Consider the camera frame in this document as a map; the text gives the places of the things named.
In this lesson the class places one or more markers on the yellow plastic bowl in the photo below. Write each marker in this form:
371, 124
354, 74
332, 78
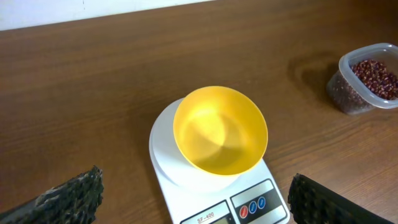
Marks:
220, 131

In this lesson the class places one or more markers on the white digital kitchen scale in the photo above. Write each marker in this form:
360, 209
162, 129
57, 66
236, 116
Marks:
196, 197

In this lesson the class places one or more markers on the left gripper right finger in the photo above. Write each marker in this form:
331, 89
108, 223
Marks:
312, 203

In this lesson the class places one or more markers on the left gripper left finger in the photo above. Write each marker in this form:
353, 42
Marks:
75, 201

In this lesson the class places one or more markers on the red beans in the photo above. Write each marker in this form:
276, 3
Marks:
377, 78

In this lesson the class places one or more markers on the clear plastic container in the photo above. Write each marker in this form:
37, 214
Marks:
347, 91

